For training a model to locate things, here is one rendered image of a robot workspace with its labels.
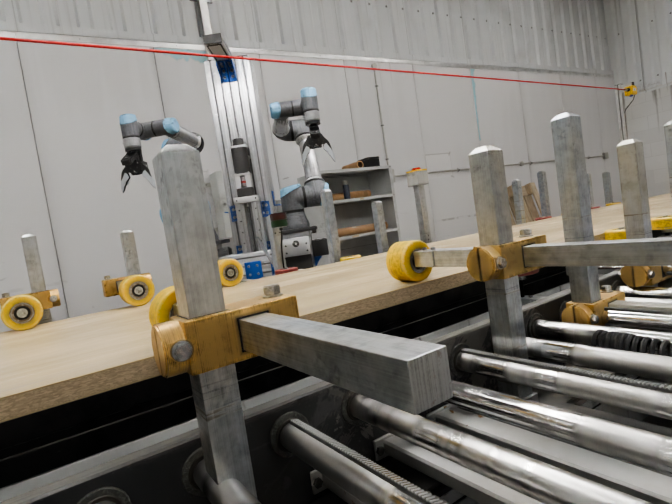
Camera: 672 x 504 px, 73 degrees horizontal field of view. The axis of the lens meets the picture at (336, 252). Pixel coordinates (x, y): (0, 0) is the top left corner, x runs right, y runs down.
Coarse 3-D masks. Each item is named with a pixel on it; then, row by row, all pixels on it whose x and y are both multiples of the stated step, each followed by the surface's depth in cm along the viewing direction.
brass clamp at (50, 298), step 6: (30, 294) 124; (36, 294) 125; (42, 294) 126; (48, 294) 127; (54, 294) 128; (0, 300) 121; (6, 300) 121; (42, 300) 126; (48, 300) 127; (54, 300) 127; (42, 306) 126; (48, 306) 127; (54, 306) 129
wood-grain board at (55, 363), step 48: (240, 288) 123; (288, 288) 108; (336, 288) 96; (384, 288) 86; (432, 288) 88; (0, 336) 100; (48, 336) 89; (96, 336) 81; (144, 336) 74; (0, 384) 57; (48, 384) 53; (96, 384) 56
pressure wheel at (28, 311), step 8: (16, 296) 103; (24, 296) 104; (32, 296) 107; (8, 304) 102; (16, 304) 103; (24, 304) 104; (32, 304) 105; (40, 304) 106; (8, 312) 102; (16, 312) 103; (24, 312) 103; (32, 312) 105; (40, 312) 105; (8, 320) 102; (16, 320) 103; (24, 320) 104; (32, 320) 104; (16, 328) 103; (24, 328) 104
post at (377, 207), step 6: (372, 204) 195; (378, 204) 194; (372, 210) 196; (378, 210) 194; (378, 216) 194; (378, 222) 194; (384, 222) 196; (378, 228) 195; (384, 228) 195; (378, 234) 195; (384, 234) 195; (378, 240) 196; (384, 240) 195; (378, 246) 197; (384, 246) 195; (378, 252) 197
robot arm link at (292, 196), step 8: (296, 184) 241; (280, 192) 242; (288, 192) 238; (296, 192) 239; (304, 192) 240; (288, 200) 239; (296, 200) 239; (304, 200) 240; (288, 208) 239; (296, 208) 240
